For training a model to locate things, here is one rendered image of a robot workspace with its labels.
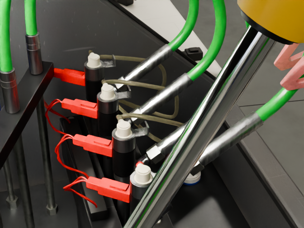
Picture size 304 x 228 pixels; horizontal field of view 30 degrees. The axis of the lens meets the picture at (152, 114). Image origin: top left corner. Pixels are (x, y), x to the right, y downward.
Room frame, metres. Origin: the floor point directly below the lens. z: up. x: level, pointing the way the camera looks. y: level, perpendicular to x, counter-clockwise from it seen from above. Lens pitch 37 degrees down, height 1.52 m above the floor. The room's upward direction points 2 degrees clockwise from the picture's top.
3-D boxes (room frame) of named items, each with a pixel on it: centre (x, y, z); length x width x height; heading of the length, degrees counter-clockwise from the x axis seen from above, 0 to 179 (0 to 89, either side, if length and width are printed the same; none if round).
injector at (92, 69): (0.68, 0.07, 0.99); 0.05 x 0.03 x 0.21; 108
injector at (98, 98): (0.60, 0.05, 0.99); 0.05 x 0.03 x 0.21; 108
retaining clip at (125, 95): (0.60, 0.04, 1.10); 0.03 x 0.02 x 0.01; 108
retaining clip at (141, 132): (0.53, 0.02, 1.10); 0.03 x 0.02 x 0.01; 108
